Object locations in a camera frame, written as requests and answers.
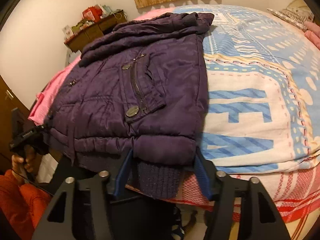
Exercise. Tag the pink bed cover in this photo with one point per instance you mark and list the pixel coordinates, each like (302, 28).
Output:
(50, 92)

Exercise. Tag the white card on desk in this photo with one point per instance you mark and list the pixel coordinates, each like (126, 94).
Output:
(68, 33)

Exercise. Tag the dark wooden desk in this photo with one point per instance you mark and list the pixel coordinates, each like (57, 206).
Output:
(96, 30)

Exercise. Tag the red checked bed sheet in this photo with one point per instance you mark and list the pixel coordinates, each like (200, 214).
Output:
(295, 194)

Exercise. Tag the red gift box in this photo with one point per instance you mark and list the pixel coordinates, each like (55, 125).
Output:
(92, 13)

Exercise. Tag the blue patterned bed blanket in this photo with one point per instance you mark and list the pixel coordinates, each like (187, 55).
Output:
(263, 85)

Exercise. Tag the patterned pillow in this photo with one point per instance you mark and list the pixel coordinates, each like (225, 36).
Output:
(295, 16)

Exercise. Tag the dark purple padded jacket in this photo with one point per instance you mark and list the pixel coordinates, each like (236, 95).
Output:
(160, 157)

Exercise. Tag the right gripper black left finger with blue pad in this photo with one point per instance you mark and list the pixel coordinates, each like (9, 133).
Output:
(82, 209)

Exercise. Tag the brown wooden door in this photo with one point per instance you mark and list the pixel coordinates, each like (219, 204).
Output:
(9, 101)

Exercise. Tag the person's left hand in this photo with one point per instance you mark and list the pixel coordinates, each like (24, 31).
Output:
(26, 163)

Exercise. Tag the pink folded cloth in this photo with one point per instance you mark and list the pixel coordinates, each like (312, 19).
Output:
(313, 33)

